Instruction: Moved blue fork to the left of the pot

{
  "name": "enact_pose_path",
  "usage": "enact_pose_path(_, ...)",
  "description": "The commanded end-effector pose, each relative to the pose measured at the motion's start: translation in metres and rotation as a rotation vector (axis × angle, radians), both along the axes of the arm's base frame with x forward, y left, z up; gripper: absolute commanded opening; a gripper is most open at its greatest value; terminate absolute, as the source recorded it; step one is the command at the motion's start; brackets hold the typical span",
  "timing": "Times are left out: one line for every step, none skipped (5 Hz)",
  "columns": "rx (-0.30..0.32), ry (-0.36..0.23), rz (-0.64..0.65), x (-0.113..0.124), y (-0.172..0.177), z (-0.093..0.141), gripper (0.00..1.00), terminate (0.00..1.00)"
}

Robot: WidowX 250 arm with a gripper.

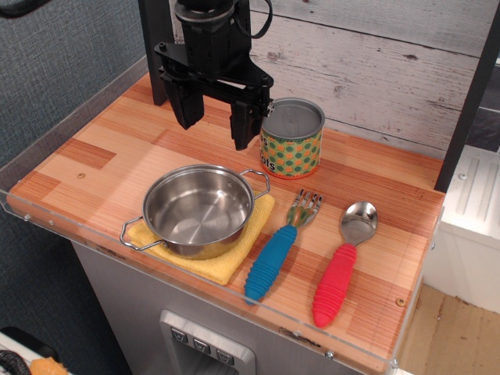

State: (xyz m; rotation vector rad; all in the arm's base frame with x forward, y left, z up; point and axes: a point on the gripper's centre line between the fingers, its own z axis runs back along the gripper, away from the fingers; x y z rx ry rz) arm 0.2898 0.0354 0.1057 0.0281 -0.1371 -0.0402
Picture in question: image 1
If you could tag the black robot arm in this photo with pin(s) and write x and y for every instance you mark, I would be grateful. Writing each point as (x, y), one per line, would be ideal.
(206, 9)

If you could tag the dark vertical post right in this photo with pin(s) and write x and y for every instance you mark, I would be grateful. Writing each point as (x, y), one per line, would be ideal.
(474, 96)

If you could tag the stainless steel pot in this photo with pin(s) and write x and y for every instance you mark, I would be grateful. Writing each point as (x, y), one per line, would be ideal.
(194, 208)

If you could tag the green orange patterned can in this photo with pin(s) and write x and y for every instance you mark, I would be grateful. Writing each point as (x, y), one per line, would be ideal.
(291, 138)

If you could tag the silver dispenser panel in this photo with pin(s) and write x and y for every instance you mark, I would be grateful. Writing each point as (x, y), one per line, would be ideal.
(203, 347)

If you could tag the orange object bottom left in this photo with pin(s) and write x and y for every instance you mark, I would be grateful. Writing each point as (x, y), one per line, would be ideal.
(47, 366)

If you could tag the yellow cloth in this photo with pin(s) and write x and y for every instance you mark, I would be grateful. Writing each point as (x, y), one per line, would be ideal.
(222, 262)

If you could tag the clear acrylic table guard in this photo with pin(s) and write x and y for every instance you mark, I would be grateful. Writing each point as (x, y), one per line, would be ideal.
(88, 176)

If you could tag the dark vertical post left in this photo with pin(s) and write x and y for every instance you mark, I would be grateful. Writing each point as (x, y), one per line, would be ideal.
(156, 23)

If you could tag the grey toy fridge cabinet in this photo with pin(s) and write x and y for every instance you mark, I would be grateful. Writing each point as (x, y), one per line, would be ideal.
(133, 301)

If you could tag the red handled metal spoon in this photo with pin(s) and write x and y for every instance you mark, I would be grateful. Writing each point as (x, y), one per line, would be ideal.
(358, 224)

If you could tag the blue handled metal fork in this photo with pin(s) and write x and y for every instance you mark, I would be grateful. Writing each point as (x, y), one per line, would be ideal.
(266, 268)

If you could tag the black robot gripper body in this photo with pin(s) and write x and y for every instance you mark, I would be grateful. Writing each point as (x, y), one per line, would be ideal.
(215, 53)

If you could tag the dark vertical post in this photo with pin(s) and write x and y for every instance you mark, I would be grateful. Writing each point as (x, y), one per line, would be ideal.
(156, 23)
(474, 96)

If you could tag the white toy sink unit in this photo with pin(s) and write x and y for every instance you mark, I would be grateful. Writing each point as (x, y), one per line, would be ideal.
(463, 259)

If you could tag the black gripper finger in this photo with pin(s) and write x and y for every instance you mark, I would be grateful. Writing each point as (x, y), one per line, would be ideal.
(245, 124)
(186, 100)

